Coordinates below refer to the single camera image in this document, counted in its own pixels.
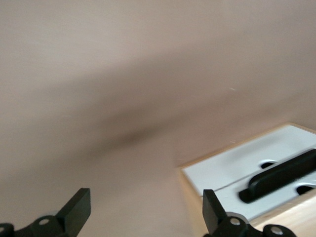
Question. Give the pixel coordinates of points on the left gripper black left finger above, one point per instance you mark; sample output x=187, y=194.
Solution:
x=74, y=212

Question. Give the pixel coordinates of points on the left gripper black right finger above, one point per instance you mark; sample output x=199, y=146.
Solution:
x=213, y=212

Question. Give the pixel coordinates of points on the light wooden drawer cabinet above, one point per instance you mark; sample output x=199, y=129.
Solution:
x=284, y=217

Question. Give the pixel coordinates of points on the brown table cover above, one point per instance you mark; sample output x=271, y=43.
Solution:
x=98, y=74

